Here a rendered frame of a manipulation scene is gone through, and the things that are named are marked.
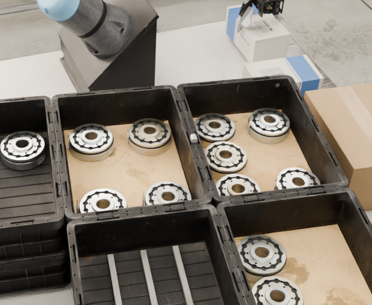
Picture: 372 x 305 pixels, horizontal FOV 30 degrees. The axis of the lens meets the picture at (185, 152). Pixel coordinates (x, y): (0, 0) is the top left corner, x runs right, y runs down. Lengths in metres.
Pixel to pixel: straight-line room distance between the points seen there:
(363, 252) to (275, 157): 0.35
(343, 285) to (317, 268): 0.06
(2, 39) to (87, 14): 1.79
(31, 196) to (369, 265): 0.73
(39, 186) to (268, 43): 0.89
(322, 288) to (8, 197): 0.70
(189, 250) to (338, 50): 2.31
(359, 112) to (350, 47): 1.87
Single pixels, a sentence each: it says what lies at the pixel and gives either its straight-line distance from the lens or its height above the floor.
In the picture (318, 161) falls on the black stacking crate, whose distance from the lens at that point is 1.63.
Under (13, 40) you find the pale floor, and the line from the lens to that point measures 3.56.
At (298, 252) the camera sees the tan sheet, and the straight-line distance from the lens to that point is 1.50.
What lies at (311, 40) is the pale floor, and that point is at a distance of 3.68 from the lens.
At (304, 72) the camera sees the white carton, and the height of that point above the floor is 0.79.
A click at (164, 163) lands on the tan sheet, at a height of 0.83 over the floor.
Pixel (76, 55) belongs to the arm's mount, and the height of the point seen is 0.81.
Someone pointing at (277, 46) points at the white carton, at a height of 0.77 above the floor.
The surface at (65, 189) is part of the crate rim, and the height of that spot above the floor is 0.93.
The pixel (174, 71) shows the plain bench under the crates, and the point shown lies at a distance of 2.14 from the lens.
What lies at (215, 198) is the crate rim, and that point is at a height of 0.93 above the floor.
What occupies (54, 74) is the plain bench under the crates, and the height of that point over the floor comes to 0.70.
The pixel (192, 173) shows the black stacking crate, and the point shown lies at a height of 0.89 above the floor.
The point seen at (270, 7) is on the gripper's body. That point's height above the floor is 0.89.
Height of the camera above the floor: 1.96
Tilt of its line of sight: 43 degrees down
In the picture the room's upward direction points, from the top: 4 degrees clockwise
